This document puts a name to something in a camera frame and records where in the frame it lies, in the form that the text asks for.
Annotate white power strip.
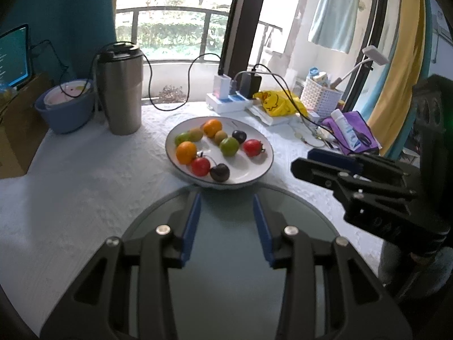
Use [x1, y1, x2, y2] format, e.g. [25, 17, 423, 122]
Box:
[206, 91, 253, 114]

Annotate green tomato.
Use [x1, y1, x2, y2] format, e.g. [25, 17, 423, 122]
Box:
[219, 137, 240, 157]

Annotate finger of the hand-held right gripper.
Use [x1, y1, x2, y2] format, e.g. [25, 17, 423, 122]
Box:
[290, 157, 441, 242]
[307, 148, 420, 194]

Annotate blue bowl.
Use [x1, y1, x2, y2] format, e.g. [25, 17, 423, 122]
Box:
[35, 79, 97, 134]

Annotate black charger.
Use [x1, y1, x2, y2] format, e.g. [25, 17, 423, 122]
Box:
[239, 72, 262, 100]

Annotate stainless steel tumbler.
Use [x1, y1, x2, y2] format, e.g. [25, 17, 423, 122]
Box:
[94, 42, 144, 136]

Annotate small monitor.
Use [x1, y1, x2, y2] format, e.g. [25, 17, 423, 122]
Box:
[0, 24, 31, 89]

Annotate black looped cable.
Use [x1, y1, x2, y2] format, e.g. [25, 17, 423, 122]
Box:
[142, 53, 222, 111]

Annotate balcony railing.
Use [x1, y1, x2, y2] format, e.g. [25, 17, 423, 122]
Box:
[115, 6, 284, 50]

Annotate white tube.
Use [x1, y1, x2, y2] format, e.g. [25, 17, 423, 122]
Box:
[331, 109, 362, 149]

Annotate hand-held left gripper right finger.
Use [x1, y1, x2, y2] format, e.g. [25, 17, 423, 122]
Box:
[253, 194, 413, 340]

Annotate white charger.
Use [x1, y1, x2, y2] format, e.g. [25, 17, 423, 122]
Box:
[213, 75, 231, 100]

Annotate teal curtain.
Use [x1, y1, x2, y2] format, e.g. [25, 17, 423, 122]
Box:
[0, 0, 117, 82]

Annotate white desk lamp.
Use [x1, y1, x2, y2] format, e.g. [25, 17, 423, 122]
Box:
[331, 45, 390, 89]

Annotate orange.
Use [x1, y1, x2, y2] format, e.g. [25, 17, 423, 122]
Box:
[176, 141, 198, 165]
[203, 119, 223, 138]

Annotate white plate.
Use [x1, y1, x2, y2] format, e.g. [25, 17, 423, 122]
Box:
[165, 116, 275, 186]

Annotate black monitor cable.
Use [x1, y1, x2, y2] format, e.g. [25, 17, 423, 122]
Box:
[30, 40, 71, 78]

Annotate red tomato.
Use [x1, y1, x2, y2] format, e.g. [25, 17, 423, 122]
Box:
[191, 157, 211, 177]
[243, 139, 264, 157]

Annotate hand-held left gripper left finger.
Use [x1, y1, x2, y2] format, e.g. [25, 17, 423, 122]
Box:
[40, 193, 202, 340]

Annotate black scissors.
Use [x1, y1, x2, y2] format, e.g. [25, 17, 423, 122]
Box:
[352, 131, 373, 146]

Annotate white booklet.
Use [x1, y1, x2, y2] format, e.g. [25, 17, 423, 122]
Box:
[253, 104, 319, 126]

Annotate white woven basket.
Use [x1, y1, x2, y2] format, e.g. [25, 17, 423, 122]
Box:
[300, 76, 345, 118]

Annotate round glass turntable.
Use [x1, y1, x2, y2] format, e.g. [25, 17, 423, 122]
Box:
[120, 182, 340, 340]

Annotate white inner bowl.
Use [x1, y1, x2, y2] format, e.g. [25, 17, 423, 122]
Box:
[44, 81, 94, 109]

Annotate light blue towel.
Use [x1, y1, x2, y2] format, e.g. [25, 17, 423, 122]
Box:
[308, 0, 360, 54]

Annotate cardboard box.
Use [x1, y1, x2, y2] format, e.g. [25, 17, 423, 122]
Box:
[0, 73, 54, 179]

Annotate dark window frame post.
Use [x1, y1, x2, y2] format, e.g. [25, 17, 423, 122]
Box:
[217, 0, 270, 78]

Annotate black charger cable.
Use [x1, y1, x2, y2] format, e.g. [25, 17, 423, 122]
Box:
[253, 64, 337, 139]

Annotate yellow printed bag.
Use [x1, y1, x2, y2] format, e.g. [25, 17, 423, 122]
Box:
[253, 90, 308, 117]

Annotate yellow curtain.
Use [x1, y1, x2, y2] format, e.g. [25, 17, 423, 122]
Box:
[368, 0, 427, 156]

